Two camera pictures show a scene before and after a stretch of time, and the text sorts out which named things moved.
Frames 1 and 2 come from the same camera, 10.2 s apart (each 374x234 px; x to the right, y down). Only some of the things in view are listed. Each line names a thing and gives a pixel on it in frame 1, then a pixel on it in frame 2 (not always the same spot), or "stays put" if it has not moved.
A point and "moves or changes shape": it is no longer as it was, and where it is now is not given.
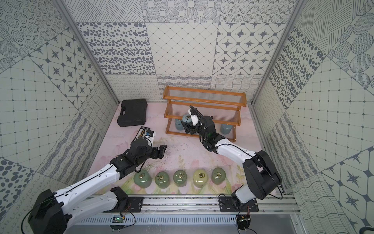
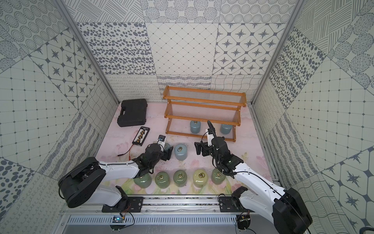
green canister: x=162 y=179 stays put
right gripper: x=187 y=127 → x=198 y=147
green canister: x=142 y=179 stays put
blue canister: x=185 y=117 → x=180 y=151
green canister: x=179 y=178 stays put
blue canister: x=226 y=128 stays put
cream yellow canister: x=200 y=178 stays put
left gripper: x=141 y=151 → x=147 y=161
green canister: x=218 y=175 stays put
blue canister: x=178 y=125 moves or changes shape
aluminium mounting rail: x=196 y=205 stays put
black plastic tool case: x=133 y=112 stays put
